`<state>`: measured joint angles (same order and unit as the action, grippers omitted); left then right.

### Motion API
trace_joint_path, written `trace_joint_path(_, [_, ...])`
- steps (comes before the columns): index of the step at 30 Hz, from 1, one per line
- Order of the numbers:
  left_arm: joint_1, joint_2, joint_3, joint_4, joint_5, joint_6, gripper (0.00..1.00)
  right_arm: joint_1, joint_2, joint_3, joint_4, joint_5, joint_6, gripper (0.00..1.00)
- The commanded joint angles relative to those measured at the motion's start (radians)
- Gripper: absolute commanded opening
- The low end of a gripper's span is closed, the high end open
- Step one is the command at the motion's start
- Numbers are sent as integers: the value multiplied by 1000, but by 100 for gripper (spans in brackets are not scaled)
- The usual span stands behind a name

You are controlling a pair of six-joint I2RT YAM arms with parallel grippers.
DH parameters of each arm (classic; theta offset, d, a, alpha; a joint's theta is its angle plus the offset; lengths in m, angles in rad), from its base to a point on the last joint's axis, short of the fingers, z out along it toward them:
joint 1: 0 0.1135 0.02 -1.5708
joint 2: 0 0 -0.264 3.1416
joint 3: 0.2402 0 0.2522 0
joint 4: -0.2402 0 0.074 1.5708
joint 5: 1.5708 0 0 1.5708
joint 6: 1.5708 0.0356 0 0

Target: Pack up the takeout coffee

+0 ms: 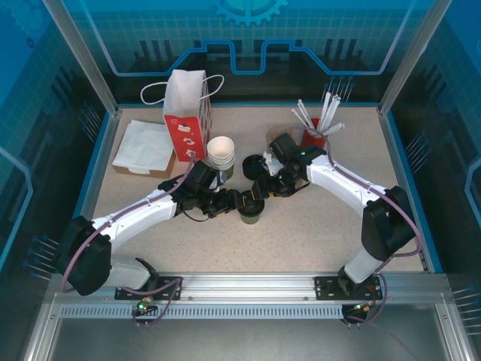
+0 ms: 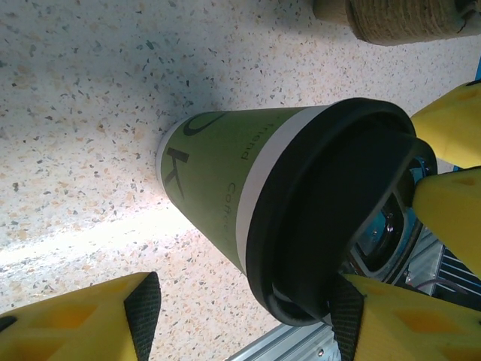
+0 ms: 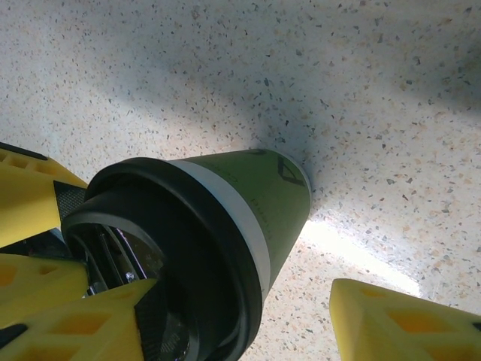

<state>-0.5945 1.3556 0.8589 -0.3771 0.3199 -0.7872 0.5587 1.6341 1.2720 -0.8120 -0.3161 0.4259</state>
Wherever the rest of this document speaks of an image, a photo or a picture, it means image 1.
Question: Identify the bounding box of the slotted grey cable duct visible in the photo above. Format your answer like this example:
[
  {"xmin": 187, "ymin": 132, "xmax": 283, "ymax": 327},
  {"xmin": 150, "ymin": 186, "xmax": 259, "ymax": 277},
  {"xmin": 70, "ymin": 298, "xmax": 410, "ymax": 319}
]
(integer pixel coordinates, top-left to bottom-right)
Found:
[{"xmin": 59, "ymin": 305, "xmax": 345, "ymax": 320}]

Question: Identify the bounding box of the stack of white napkins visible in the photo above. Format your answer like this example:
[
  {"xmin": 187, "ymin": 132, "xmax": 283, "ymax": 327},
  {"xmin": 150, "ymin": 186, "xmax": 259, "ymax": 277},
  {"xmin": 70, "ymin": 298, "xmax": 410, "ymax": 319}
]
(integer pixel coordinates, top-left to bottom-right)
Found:
[{"xmin": 112, "ymin": 119, "xmax": 174, "ymax": 169}]

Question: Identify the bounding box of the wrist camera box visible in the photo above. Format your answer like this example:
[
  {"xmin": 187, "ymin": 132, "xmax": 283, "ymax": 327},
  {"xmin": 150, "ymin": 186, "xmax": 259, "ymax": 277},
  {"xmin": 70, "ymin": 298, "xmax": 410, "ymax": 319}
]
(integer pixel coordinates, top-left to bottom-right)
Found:
[
  {"xmin": 208, "ymin": 171, "xmax": 227, "ymax": 190},
  {"xmin": 262, "ymin": 149, "xmax": 283, "ymax": 174}
]

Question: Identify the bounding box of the aluminium mounting rail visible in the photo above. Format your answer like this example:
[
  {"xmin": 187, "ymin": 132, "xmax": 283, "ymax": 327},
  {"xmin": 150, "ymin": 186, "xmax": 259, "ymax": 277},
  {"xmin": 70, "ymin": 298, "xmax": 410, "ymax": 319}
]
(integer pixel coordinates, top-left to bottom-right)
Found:
[{"xmin": 50, "ymin": 272, "xmax": 448, "ymax": 302}]

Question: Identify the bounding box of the black plastic cup lid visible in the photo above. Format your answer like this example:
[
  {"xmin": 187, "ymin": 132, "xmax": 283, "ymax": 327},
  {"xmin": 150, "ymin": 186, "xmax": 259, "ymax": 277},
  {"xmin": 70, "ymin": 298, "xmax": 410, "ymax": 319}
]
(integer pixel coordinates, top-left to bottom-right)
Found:
[{"xmin": 239, "ymin": 199, "xmax": 266, "ymax": 216}]

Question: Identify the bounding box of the aluminium frame post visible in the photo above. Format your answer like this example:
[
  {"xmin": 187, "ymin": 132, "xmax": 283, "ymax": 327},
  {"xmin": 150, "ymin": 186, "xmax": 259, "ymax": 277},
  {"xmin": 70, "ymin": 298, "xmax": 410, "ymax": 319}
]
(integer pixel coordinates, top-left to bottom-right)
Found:
[
  {"xmin": 379, "ymin": 0, "xmax": 448, "ymax": 116},
  {"xmin": 43, "ymin": 0, "xmax": 122, "ymax": 116}
]

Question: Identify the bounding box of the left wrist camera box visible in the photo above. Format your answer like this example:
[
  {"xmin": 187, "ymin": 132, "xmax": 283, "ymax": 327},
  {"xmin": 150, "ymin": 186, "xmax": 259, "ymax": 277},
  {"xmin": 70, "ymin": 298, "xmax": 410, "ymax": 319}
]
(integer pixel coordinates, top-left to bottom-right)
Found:
[{"xmin": 208, "ymin": 171, "xmax": 227, "ymax": 190}]

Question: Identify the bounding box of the green paper coffee cup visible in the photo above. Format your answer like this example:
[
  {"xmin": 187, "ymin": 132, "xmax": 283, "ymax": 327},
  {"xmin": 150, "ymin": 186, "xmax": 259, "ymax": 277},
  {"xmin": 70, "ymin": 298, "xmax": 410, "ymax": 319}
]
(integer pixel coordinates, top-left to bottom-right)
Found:
[{"xmin": 239, "ymin": 208, "xmax": 264, "ymax": 226}]

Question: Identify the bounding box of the stack of black lids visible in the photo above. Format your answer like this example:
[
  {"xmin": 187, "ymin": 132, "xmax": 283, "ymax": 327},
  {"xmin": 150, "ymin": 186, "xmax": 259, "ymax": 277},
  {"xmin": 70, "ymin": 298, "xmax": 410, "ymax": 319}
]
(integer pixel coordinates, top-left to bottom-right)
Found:
[{"xmin": 242, "ymin": 153, "xmax": 270, "ymax": 181}]

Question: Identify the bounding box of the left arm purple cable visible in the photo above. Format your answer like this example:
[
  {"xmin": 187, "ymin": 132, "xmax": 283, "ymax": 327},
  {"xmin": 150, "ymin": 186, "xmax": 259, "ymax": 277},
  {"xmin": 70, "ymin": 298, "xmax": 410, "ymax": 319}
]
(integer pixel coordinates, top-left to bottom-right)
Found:
[{"xmin": 62, "ymin": 152, "xmax": 181, "ymax": 329}]

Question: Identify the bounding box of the red cylindrical straw holder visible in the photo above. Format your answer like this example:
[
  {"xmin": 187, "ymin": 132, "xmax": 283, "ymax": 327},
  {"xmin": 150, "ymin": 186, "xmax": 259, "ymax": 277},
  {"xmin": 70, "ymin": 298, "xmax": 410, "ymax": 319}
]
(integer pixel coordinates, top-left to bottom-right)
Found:
[{"xmin": 298, "ymin": 117, "xmax": 328, "ymax": 151}]

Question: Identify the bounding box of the white red paper gift bag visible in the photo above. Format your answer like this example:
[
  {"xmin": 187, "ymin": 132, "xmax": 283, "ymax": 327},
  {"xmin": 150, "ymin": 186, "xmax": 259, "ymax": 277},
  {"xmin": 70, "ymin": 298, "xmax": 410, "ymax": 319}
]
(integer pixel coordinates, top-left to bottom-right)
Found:
[{"xmin": 141, "ymin": 69, "xmax": 225, "ymax": 163}]

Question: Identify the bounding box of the stack of cardboard cup carriers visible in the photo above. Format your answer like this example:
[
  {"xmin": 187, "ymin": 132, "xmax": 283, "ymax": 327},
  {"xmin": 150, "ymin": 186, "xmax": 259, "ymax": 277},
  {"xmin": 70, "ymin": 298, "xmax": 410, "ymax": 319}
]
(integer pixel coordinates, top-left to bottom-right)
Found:
[{"xmin": 265, "ymin": 126, "xmax": 310, "ymax": 195}]

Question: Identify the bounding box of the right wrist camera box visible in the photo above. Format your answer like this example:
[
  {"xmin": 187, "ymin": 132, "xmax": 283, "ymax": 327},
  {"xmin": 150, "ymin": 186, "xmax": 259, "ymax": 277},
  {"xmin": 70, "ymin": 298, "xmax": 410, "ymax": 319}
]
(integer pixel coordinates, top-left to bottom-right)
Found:
[{"xmin": 262, "ymin": 149, "xmax": 283, "ymax": 174}]

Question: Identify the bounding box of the stack of paper cups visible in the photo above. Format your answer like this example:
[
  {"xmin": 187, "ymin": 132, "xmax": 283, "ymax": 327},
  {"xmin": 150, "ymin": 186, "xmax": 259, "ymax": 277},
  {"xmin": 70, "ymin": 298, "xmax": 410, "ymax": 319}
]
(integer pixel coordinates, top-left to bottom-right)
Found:
[{"xmin": 206, "ymin": 135, "xmax": 236, "ymax": 180}]

